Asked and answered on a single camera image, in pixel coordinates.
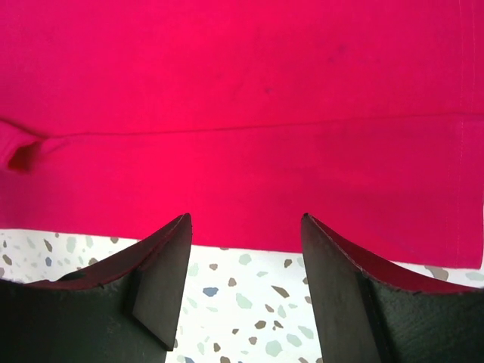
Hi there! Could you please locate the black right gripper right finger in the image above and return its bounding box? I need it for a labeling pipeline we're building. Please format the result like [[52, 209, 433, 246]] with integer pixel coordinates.
[[301, 214, 483, 362]]

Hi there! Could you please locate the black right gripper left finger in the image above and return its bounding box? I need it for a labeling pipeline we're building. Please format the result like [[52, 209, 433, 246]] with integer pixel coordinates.
[[1, 214, 192, 362]]

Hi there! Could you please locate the magenta red t shirt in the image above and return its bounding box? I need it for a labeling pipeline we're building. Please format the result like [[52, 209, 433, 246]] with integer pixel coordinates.
[[1, 1, 483, 268]]

